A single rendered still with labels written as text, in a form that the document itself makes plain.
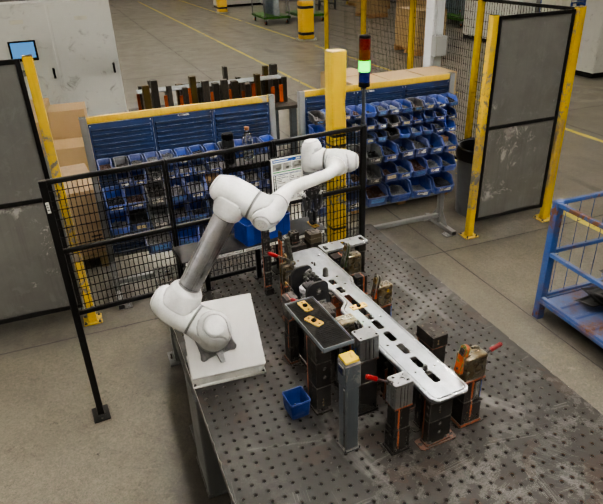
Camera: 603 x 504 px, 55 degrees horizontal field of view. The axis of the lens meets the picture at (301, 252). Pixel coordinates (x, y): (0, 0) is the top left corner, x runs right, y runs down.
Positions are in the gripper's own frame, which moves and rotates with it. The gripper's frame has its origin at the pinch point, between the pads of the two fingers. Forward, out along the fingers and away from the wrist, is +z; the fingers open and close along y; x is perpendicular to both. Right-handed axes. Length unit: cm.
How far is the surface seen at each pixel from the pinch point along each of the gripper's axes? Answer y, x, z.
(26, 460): -167, 38, 129
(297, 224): 12, 46, 25
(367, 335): -17, -82, 18
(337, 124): 47, 57, -29
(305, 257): -0.1, 10.3, 28.6
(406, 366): -6, -95, 29
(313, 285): -23, -46, 11
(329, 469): -46, -103, 59
